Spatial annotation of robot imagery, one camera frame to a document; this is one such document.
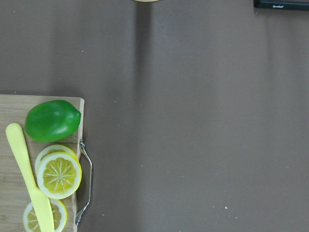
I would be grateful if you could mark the green lime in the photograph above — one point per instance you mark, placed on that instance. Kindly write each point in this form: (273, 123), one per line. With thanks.
(52, 121)

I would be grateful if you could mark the lower stacked lemon slice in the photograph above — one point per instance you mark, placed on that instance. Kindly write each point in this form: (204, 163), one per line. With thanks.
(52, 149)

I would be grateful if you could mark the upper lemon slice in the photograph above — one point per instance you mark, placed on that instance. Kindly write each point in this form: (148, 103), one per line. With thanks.
(59, 175)

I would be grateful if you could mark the wooden mug tree stand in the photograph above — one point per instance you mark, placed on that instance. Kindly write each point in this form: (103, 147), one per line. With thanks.
(146, 0)

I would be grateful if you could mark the lemon slice under knife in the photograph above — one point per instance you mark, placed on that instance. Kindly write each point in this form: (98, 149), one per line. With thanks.
(59, 211)

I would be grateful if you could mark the yellow plastic knife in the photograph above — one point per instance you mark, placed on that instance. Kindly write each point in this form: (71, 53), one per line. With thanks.
(40, 201)

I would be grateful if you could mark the bamboo cutting board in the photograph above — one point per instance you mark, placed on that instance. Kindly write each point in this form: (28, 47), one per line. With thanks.
(14, 196)

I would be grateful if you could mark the black tray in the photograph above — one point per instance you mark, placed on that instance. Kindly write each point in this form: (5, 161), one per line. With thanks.
(301, 5)

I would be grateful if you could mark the metal board handle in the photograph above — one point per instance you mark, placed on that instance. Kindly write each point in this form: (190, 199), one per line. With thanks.
(88, 178)

